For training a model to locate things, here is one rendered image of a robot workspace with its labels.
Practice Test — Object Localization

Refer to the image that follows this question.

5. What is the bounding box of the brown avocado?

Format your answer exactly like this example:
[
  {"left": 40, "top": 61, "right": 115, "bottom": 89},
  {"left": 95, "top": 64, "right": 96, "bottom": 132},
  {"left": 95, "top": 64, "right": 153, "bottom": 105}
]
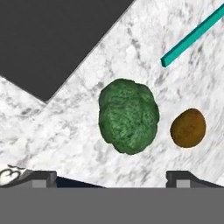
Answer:
[{"left": 170, "top": 108, "right": 207, "bottom": 149}]

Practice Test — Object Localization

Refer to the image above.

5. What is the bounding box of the green broccoli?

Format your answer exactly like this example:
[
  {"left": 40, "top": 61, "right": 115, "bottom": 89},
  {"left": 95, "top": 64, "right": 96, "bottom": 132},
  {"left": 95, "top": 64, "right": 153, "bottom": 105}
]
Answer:
[{"left": 98, "top": 78, "right": 161, "bottom": 156}]

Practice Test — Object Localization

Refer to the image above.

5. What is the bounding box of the dark blue object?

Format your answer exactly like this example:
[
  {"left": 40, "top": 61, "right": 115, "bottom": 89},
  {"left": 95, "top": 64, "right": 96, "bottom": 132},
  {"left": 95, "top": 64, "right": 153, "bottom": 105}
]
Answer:
[{"left": 56, "top": 176, "right": 105, "bottom": 189}]

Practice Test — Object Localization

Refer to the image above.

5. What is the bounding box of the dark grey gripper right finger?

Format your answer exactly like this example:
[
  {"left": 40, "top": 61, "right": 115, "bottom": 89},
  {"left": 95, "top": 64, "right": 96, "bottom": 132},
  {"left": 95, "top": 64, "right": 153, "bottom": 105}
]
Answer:
[{"left": 165, "top": 170, "right": 224, "bottom": 189}]

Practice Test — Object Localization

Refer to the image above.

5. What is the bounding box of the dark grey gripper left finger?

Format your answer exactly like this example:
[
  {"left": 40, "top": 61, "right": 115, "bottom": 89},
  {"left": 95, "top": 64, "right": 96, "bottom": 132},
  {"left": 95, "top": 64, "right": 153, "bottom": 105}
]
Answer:
[{"left": 6, "top": 170, "right": 58, "bottom": 189}]

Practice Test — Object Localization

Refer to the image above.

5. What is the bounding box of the white patterned object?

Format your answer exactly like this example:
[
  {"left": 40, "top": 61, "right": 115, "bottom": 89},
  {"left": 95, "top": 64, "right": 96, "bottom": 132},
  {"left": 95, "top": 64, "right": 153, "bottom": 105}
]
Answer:
[{"left": 0, "top": 164, "right": 35, "bottom": 186}]

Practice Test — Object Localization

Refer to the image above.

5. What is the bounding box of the teal spatula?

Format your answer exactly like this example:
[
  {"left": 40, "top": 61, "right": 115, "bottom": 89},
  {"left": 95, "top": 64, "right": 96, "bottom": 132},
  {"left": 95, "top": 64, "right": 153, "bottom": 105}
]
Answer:
[{"left": 160, "top": 3, "right": 224, "bottom": 68}]

